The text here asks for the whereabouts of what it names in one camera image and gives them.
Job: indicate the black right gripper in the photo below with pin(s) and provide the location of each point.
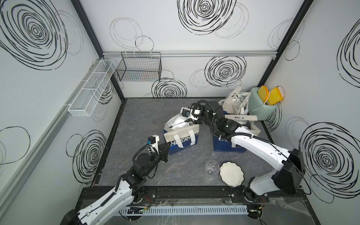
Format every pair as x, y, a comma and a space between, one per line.
197, 122

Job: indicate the left yellow toast slice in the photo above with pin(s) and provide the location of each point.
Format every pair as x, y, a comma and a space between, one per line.
263, 93

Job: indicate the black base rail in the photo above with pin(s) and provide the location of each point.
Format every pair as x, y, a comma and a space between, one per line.
157, 194

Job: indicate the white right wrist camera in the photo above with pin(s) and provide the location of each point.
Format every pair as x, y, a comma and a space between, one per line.
190, 113

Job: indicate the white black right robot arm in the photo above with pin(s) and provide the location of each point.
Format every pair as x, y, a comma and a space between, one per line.
288, 166

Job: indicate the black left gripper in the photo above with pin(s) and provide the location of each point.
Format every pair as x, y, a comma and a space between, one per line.
163, 152

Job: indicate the white slotted cable duct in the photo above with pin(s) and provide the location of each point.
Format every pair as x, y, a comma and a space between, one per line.
185, 210

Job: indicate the yellow toast slice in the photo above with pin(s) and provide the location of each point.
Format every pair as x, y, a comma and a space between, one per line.
276, 95
263, 93

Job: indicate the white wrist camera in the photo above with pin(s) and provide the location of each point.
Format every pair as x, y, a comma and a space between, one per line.
154, 142
190, 113

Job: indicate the mint green toaster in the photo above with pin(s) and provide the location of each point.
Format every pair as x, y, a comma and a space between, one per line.
257, 107

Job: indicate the right yellow toast slice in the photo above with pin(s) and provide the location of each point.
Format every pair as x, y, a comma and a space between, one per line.
276, 95

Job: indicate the clear plastic cup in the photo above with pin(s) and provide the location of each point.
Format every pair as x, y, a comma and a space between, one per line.
211, 168

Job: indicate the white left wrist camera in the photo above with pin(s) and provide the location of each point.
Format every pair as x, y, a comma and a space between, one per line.
154, 142

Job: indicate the white mesh wall shelf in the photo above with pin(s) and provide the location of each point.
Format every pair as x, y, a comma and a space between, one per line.
94, 86

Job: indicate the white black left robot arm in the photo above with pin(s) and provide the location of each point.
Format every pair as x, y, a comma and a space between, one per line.
128, 188

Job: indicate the black wire basket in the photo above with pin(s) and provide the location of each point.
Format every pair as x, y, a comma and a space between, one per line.
139, 67

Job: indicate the white scalloped plate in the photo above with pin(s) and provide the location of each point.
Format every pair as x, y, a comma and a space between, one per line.
231, 174

